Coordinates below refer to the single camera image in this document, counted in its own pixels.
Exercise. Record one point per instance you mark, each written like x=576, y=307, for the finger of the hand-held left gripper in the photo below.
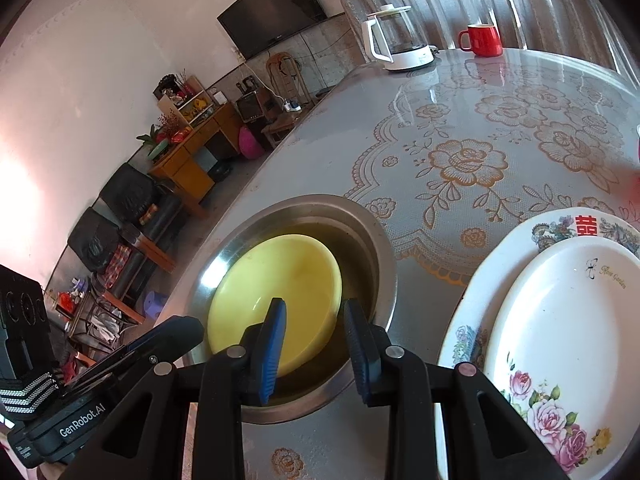
x=150, y=347

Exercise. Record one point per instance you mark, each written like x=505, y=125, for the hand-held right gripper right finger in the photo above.
x=357, y=355

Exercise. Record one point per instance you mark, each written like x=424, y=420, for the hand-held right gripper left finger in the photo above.
x=270, y=355

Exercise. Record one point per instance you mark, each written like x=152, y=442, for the yellow plastic bowl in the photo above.
x=280, y=280

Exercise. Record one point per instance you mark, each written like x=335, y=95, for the stainless steel bowl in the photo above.
x=365, y=260

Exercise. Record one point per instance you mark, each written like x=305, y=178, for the white dragon print plate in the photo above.
x=475, y=300

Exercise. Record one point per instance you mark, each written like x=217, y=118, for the white rose print plate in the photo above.
x=565, y=320

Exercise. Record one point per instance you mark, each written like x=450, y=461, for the purple plastic stool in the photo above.
x=156, y=305

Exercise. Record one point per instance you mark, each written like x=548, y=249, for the cluttered coffee table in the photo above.
x=100, y=320

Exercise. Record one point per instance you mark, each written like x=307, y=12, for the black leather armchair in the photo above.
x=132, y=195
x=95, y=245

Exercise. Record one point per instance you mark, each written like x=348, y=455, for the wooden desk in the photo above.
x=190, y=160

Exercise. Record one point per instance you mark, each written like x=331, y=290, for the floral lace tablecloth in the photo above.
x=450, y=185

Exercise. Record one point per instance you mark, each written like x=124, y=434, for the pink bag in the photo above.
x=250, y=144

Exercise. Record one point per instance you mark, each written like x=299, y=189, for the white power strip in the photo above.
x=293, y=106

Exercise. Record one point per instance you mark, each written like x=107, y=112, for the small black appliance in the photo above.
x=248, y=106

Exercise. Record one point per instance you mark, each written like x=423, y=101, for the wooden shrine box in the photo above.
x=177, y=92

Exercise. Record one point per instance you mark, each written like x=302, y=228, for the wooden chair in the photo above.
x=285, y=85

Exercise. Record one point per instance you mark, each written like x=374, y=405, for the white glass electric kettle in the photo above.
x=407, y=55

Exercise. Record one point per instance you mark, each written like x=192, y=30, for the red mug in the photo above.
x=486, y=42

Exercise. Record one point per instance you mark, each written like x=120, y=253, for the black wall television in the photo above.
x=272, y=10

